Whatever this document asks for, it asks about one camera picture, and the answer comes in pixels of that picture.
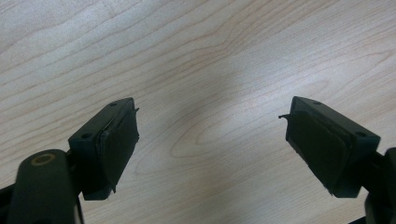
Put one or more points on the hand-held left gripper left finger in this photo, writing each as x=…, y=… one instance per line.
x=106, y=149

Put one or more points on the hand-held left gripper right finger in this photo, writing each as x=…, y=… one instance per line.
x=330, y=146

